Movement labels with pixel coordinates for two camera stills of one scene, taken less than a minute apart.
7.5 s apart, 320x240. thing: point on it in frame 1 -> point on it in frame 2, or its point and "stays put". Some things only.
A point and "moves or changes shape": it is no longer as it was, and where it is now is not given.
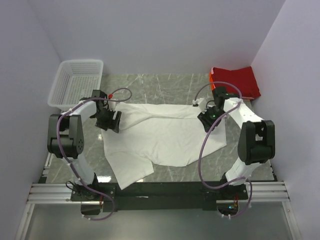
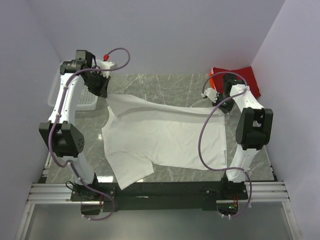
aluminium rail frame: [44, 192] stays put
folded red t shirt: [243, 78] stays put
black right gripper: [204, 118] -> [227, 109]
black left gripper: [111, 124] -> [102, 91]
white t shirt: [167, 136] moves or changes shape
